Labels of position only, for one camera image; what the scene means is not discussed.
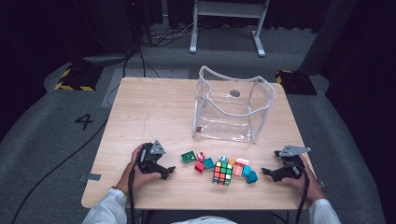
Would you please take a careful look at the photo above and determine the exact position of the white metal stand frame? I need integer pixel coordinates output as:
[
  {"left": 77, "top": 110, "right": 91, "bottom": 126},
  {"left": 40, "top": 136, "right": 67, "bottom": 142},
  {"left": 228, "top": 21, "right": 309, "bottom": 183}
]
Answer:
[{"left": 189, "top": 0, "right": 271, "bottom": 58}]

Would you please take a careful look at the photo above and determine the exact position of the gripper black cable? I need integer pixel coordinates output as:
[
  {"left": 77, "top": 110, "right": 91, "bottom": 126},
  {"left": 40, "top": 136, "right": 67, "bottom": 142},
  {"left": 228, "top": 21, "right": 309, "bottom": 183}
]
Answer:
[
  {"left": 293, "top": 169, "right": 311, "bottom": 224},
  {"left": 126, "top": 166, "right": 138, "bottom": 224}
]

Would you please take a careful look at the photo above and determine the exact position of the black yellow-striped floor base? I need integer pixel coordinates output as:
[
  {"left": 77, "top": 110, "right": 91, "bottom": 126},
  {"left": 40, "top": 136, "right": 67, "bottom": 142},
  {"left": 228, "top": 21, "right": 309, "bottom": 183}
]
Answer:
[
  {"left": 54, "top": 63, "right": 105, "bottom": 92},
  {"left": 275, "top": 69, "right": 318, "bottom": 96}
]

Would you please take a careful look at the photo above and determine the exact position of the person's left hand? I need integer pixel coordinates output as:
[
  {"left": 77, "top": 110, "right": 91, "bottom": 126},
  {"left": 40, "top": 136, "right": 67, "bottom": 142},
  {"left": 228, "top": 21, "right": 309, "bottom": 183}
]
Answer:
[{"left": 116, "top": 143, "right": 163, "bottom": 196}]

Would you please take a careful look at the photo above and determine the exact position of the person's right hand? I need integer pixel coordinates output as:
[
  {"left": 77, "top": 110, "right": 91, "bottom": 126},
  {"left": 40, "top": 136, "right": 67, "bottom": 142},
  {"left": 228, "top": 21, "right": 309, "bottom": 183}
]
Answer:
[{"left": 280, "top": 154, "right": 327, "bottom": 204}]

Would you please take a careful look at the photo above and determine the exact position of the salmon toy brick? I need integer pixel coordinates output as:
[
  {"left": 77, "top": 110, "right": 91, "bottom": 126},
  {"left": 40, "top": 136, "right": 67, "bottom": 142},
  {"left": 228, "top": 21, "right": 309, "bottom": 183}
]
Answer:
[{"left": 232, "top": 163, "right": 246, "bottom": 177}]

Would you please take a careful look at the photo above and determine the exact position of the person's white shirt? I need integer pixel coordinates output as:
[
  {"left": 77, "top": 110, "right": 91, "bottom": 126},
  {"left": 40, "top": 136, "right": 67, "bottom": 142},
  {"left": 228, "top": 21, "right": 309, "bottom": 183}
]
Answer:
[{"left": 171, "top": 216, "right": 238, "bottom": 224}]

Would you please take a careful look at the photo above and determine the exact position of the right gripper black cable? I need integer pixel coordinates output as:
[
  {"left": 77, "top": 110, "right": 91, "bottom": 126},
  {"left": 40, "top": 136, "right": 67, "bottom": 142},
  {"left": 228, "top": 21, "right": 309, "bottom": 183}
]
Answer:
[{"left": 293, "top": 169, "right": 311, "bottom": 224}]

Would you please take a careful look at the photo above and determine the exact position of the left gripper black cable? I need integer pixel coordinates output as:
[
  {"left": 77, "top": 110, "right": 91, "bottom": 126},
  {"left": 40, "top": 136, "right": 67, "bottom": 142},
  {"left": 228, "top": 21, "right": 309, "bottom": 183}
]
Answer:
[{"left": 126, "top": 166, "right": 138, "bottom": 224}]

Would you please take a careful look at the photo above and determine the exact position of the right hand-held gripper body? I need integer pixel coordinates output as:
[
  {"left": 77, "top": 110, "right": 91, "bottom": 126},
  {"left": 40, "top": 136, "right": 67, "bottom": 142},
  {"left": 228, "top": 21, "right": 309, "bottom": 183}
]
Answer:
[{"left": 278, "top": 144, "right": 312, "bottom": 181}]

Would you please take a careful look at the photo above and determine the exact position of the green toy brick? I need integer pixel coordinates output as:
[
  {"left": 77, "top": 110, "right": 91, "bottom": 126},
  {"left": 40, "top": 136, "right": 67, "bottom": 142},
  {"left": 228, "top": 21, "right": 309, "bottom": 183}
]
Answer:
[{"left": 180, "top": 150, "right": 197, "bottom": 164}]

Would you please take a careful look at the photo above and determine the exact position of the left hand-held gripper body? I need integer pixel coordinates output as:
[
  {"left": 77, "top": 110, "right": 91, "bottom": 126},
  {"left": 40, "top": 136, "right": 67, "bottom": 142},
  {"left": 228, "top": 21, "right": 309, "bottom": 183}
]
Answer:
[{"left": 136, "top": 139, "right": 167, "bottom": 175}]

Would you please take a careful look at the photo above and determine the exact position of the plain red toy brick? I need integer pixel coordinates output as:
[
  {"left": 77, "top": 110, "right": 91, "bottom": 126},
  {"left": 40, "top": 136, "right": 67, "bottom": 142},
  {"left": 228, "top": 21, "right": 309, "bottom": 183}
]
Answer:
[{"left": 193, "top": 161, "right": 206, "bottom": 175}]

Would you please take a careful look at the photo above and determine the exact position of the tangle of floor cables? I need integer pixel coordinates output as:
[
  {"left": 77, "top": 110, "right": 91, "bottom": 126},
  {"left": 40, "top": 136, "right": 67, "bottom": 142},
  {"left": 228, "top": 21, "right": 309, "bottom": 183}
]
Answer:
[{"left": 136, "top": 18, "right": 200, "bottom": 48}]

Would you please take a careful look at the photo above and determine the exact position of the grey flat stand base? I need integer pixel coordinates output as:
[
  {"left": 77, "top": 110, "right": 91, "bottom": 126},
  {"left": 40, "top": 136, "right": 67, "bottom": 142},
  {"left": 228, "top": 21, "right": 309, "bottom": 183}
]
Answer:
[{"left": 83, "top": 52, "right": 138, "bottom": 65}]

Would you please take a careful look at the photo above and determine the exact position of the multicoloured puzzle cube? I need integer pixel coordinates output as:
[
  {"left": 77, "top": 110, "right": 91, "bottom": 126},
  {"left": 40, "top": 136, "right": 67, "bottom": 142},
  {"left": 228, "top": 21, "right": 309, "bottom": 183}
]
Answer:
[{"left": 212, "top": 161, "right": 233, "bottom": 187}]

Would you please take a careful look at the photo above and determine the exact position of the long black floor cable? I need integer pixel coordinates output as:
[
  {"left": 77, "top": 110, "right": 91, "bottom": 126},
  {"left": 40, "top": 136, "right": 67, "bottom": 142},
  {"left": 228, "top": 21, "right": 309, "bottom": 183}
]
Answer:
[{"left": 10, "top": 118, "right": 109, "bottom": 224}]

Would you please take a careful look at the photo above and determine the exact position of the grey curtain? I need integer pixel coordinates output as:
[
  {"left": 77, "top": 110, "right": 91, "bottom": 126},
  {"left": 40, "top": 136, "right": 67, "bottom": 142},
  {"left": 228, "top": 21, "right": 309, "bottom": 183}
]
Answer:
[{"left": 298, "top": 0, "right": 358, "bottom": 76}]

